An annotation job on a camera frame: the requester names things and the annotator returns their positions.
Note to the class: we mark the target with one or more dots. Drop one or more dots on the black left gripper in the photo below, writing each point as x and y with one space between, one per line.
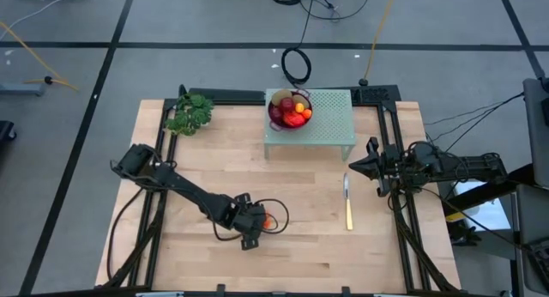
249 220

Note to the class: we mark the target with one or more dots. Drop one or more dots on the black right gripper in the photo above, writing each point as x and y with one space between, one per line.
396 166

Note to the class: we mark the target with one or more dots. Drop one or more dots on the small orange toy pear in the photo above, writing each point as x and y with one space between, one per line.
268 222

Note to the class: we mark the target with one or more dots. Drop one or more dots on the small orange fruit with stem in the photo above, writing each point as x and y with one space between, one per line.
307 113

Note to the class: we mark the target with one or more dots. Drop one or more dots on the red-orange toy peach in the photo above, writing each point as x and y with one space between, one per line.
293 119

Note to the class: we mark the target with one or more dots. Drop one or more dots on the small yellow-orange toy fruit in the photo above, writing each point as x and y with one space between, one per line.
299 107

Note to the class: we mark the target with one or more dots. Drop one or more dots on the purple plastic colander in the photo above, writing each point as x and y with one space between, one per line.
273 125

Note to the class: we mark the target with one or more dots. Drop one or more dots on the brown toy kiwi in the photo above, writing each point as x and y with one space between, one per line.
281 97
302 98

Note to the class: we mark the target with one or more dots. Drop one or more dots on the dark red toy pomegranate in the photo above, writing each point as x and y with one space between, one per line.
275 114
287 104

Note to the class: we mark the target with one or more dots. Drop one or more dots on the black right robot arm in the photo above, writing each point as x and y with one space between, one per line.
459 166

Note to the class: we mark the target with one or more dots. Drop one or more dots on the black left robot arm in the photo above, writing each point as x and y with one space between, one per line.
184 187

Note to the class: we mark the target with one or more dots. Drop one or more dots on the pale green perforated metal shelf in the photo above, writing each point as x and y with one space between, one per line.
334 116

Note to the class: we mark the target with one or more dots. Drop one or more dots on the green plant in white pot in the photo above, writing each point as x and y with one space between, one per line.
188 114

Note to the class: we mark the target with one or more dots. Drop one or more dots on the white sheet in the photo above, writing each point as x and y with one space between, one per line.
489 211

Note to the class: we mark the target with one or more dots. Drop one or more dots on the grey cart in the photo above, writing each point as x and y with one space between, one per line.
534 228
538 134

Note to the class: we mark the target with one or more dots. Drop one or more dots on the black floor object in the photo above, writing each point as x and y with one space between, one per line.
6 131

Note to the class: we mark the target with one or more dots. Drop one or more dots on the grey floor base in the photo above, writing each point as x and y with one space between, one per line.
21 89

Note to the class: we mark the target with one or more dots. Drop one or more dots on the black metal table frame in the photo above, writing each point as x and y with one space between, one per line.
399 245

